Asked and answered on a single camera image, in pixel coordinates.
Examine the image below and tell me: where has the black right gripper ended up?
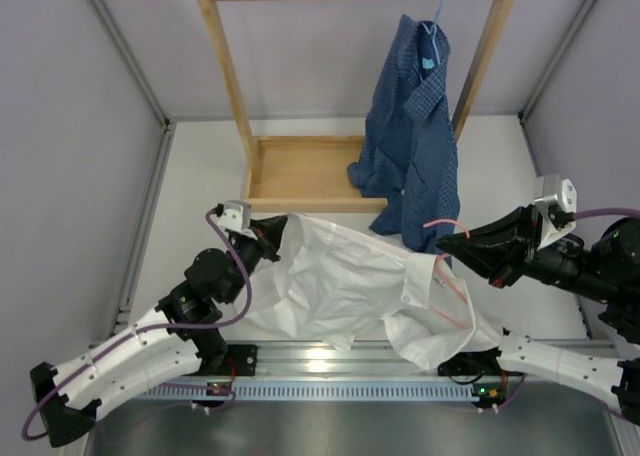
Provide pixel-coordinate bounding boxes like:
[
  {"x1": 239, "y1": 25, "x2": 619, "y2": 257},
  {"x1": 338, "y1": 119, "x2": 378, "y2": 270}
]
[{"x1": 435, "y1": 205, "x2": 621, "y2": 305}]

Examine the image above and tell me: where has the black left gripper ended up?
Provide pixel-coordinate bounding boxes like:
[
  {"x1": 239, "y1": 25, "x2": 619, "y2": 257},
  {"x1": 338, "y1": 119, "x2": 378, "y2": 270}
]
[{"x1": 223, "y1": 214, "x2": 288, "y2": 304}]

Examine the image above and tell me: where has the white shirt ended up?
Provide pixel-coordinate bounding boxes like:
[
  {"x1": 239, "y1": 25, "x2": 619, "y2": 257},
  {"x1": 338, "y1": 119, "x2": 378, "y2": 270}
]
[{"x1": 245, "y1": 213, "x2": 502, "y2": 369}]

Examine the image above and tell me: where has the pink wire hanger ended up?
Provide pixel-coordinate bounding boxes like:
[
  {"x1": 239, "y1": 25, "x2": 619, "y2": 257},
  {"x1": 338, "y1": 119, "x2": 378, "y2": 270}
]
[{"x1": 422, "y1": 218, "x2": 477, "y2": 331}]

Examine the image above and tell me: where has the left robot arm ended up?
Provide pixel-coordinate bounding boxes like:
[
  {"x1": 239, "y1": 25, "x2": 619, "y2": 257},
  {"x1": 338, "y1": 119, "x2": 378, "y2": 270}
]
[{"x1": 22, "y1": 207, "x2": 288, "y2": 448}]

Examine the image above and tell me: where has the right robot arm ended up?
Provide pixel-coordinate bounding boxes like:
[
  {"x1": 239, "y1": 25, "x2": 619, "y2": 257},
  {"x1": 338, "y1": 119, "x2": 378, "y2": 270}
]
[{"x1": 436, "y1": 204, "x2": 639, "y2": 424}]

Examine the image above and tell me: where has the blue checkered shirt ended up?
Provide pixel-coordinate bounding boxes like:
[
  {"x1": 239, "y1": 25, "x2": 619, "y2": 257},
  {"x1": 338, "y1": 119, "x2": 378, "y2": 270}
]
[{"x1": 347, "y1": 15, "x2": 460, "y2": 254}]

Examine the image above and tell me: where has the wooden clothes rack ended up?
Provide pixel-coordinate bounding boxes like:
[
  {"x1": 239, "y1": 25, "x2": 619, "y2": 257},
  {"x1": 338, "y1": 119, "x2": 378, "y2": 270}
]
[{"x1": 197, "y1": 0, "x2": 515, "y2": 213}]

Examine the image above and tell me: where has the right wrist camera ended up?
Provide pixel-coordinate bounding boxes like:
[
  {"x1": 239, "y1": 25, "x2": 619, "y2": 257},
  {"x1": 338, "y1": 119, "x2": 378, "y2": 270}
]
[{"x1": 533, "y1": 174, "x2": 577, "y2": 249}]

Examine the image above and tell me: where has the aluminium mounting rail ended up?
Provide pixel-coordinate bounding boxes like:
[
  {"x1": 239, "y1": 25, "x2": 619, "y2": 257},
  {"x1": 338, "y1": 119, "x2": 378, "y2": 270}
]
[{"x1": 89, "y1": 338, "x2": 621, "y2": 380}]

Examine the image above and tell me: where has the slotted cable duct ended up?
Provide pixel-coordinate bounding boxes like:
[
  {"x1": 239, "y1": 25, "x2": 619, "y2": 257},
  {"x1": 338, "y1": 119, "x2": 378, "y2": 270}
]
[{"x1": 141, "y1": 380, "x2": 500, "y2": 402}]

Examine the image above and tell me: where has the left aluminium frame post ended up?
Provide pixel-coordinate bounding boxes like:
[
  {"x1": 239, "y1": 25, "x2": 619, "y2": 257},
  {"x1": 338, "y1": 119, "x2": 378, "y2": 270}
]
[{"x1": 74, "y1": 0, "x2": 176, "y2": 227}]

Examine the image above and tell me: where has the aluminium frame post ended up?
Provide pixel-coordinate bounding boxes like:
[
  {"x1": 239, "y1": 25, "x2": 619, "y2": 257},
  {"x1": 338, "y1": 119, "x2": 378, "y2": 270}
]
[
  {"x1": 74, "y1": 0, "x2": 176, "y2": 227},
  {"x1": 517, "y1": 0, "x2": 616, "y2": 227}
]

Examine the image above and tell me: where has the blue wire hanger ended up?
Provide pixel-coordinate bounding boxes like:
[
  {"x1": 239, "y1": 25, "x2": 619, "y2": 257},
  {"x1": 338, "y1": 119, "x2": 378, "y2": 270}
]
[{"x1": 422, "y1": 0, "x2": 444, "y2": 70}]

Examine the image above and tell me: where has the right aluminium frame post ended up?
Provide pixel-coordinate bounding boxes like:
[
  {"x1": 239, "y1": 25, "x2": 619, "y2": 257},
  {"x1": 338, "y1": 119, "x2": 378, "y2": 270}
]
[{"x1": 517, "y1": 0, "x2": 616, "y2": 227}]

